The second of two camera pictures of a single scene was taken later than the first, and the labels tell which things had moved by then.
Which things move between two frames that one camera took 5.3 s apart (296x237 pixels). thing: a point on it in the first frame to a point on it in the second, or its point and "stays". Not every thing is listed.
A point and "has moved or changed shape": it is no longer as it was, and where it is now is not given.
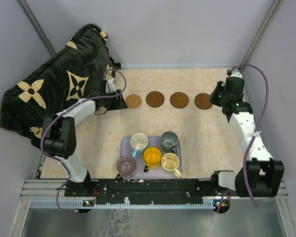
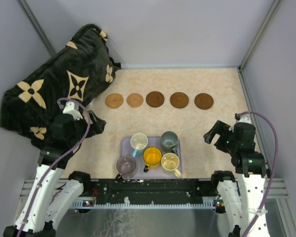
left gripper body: (111, 103) to (81, 127)
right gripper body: (218, 96) to (226, 142)
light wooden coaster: (133, 101) stays
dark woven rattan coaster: (101, 111) has moved or changed shape
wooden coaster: (202, 101) stays
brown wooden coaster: (179, 99) stays
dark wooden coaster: (155, 99) stays
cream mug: (170, 162) stays
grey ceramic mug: (169, 140) stays
